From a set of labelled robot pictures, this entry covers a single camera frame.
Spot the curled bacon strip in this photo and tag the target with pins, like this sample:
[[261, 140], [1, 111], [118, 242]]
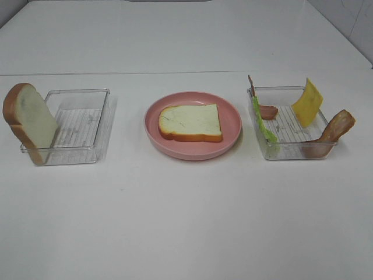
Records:
[[266, 112]]

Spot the pink round plate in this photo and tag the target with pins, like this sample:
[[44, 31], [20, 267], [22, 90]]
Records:
[[230, 123]]

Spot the green lettuce leaf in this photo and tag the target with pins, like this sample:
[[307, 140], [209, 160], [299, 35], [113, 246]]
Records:
[[266, 137]]

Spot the white bread slice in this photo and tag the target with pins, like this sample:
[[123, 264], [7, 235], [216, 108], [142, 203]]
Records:
[[191, 123]]

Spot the long bacon strip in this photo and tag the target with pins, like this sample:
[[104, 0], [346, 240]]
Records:
[[319, 148]]

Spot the yellow cheese slice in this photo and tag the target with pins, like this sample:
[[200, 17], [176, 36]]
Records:
[[307, 106]]

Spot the leaning bread slice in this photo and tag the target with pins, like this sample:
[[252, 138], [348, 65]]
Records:
[[30, 120]]

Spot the clear left bread tray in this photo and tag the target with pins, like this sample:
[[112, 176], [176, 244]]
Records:
[[84, 118]]

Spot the clear right ingredient tray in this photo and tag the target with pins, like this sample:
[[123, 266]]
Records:
[[290, 134]]

